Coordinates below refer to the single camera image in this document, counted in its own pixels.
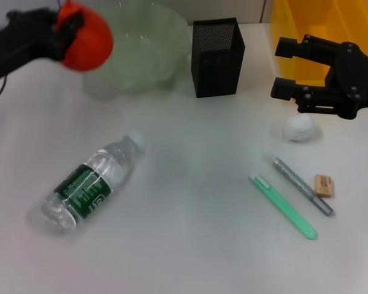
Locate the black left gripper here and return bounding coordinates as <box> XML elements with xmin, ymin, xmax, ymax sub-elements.
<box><xmin>0</xmin><ymin>9</ymin><xmax>85</xmax><ymax>82</ymax></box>

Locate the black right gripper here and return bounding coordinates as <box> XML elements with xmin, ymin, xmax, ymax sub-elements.
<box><xmin>270</xmin><ymin>34</ymin><xmax>368</xmax><ymax>120</ymax></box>

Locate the red-orange toy orange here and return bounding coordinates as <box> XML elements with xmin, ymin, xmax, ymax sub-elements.
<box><xmin>58</xmin><ymin>0</ymin><xmax>114</xmax><ymax>72</ymax></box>

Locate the white paper ball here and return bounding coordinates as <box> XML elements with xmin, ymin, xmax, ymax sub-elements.
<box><xmin>283</xmin><ymin>115</ymin><xmax>315</xmax><ymax>142</ymax></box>

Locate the green pen with white clip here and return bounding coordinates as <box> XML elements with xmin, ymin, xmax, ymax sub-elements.
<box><xmin>248</xmin><ymin>174</ymin><xmax>319</xmax><ymax>241</ymax></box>

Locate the clear water bottle green label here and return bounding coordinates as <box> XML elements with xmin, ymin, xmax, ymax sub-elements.
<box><xmin>39</xmin><ymin>130</ymin><xmax>145</xmax><ymax>236</ymax></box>

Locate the pale green glass fruit bowl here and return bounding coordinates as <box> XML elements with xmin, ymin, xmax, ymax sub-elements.
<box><xmin>82</xmin><ymin>1</ymin><xmax>190</xmax><ymax>100</ymax></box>

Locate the black mesh pen holder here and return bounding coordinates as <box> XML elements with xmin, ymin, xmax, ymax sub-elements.
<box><xmin>191</xmin><ymin>17</ymin><xmax>245</xmax><ymax>99</ymax></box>

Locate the grey pen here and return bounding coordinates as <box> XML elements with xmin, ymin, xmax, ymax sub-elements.
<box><xmin>265</xmin><ymin>151</ymin><xmax>334</xmax><ymax>216</ymax></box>

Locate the tan eraser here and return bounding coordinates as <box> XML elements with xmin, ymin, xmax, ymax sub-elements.
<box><xmin>314</xmin><ymin>174</ymin><xmax>336</xmax><ymax>198</ymax></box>

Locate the yellow plastic bin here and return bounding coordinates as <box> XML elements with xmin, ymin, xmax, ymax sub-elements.
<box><xmin>269</xmin><ymin>0</ymin><xmax>368</xmax><ymax>87</ymax></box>

